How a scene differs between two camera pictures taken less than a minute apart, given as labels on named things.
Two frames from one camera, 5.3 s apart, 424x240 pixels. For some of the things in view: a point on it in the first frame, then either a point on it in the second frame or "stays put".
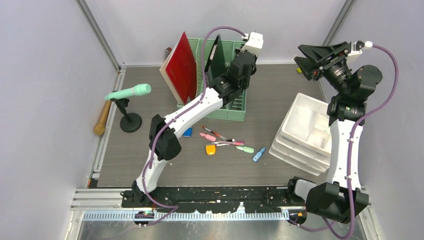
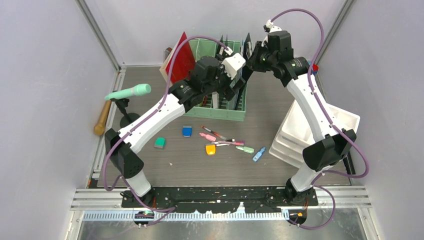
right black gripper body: x=337 y=74 → x=261 y=60
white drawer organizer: x=305 y=138 stays put
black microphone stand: x=130 y=122 stays put
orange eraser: x=210 y=149 stays put
